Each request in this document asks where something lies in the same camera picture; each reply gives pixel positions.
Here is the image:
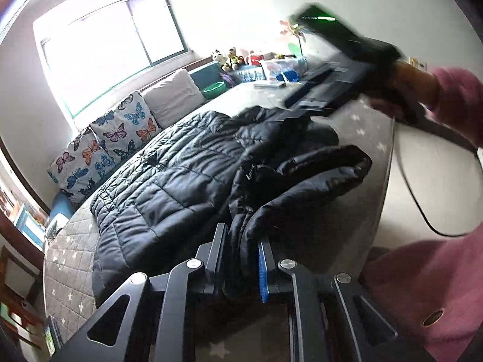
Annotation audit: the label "black puffer jacket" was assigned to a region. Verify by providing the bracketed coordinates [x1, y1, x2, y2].
[90, 106, 373, 304]

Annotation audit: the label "pink right sleeve forearm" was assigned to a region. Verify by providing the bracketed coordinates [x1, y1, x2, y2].
[428, 67, 482, 147]

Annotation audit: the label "person's right hand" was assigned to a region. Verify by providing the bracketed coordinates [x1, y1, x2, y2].
[367, 61, 440, 119]

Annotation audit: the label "colourful pinwheel flower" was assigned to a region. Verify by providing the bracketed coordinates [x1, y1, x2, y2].
[279, 20, 305, 57]

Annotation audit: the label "clutter of toys and boxes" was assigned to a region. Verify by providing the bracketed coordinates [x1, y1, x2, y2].
[229, 56, 315, 84]

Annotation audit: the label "grey star quilted mattress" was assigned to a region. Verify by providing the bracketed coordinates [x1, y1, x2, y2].
[44, 87, 393, 360]

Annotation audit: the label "smartphone on mattress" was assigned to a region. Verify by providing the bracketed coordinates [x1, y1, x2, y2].
[44, 316, 64, 356]

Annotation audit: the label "pink sweater torso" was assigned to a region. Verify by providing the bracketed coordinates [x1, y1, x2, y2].
[362, 226, 482, 361]

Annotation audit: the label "plush toys on sill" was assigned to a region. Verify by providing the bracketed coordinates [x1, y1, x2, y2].
[211, 47, 246, 73]

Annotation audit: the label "green plastic basin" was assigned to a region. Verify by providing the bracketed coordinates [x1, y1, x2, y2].
[202, 81, 229, 100]

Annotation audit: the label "left butterfly pillow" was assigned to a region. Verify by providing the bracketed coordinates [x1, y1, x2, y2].
[47, 127, 116, 204]

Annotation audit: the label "butterfly pillow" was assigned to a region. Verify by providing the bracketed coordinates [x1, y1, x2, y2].
[90, 92, 161, 163]
[47, 127, 116, 204]

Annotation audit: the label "beige plain pillow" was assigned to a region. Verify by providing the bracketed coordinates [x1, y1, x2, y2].
[141, 69, 206, 128]

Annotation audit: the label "right butterfly pillow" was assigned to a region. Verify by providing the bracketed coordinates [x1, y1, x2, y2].
[90, 92, 161, 163]

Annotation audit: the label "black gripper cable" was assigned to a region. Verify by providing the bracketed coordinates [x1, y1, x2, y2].
[394, 116, 483, 239]

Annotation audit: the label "window with green frame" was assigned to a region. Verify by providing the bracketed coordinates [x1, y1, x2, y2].
[33, 0, 188, 120]

